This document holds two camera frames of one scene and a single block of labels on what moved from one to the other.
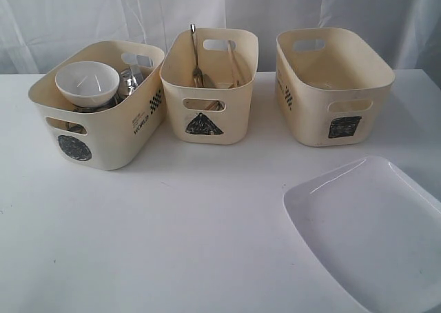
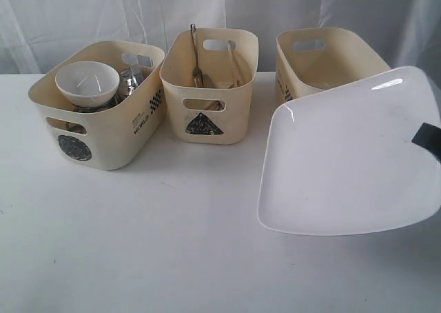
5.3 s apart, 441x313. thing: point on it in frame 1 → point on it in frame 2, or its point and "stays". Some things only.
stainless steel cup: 100,109 stays
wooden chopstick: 211,105 stays
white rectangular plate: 375,231 → 342,160
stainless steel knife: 207,82 stays
